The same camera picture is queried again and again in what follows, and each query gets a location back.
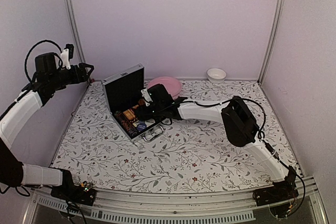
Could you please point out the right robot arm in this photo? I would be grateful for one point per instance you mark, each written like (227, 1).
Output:
(240, 126)

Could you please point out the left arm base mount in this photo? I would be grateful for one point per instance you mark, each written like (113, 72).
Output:
(83, 193)

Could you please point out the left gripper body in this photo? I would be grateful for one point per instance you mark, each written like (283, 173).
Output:
(75, 78)

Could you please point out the frame post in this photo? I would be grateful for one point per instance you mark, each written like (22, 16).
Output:
(271, 40)
(74, 29)

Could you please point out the brown tall chip stack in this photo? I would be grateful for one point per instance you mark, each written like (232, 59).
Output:
(129, 128)

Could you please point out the right frame post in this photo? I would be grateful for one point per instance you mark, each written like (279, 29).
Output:
(271, 40)

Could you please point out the pink plate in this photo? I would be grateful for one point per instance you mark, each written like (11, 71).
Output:
(172, 85)

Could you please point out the Texas Hold'em card box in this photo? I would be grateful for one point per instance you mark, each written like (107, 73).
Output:
(130, 114)

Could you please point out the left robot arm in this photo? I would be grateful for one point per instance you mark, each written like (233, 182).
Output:
(53, 73)

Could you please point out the aluminium poker case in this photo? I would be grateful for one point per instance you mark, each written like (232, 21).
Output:
(123, 91)

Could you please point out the purple small blind button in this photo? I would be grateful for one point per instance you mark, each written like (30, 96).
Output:
(141, 126)

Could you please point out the left frame post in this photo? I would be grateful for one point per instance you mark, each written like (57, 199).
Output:
(74, 29)

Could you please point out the green chip roll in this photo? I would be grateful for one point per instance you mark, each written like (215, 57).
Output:
(120, 116)

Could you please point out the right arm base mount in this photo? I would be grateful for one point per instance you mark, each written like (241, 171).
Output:
(278, 192)

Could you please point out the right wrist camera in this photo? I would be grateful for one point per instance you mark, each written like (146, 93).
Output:
(146, 96)

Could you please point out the white bowl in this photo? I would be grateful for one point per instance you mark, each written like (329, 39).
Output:
(216, 75)

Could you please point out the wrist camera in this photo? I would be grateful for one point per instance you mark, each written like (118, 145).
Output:
(66, 55)
(146, 96)

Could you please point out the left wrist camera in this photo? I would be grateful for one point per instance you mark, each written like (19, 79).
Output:
(66, 55)

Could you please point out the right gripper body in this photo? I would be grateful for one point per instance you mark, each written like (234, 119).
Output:
(148, 115)

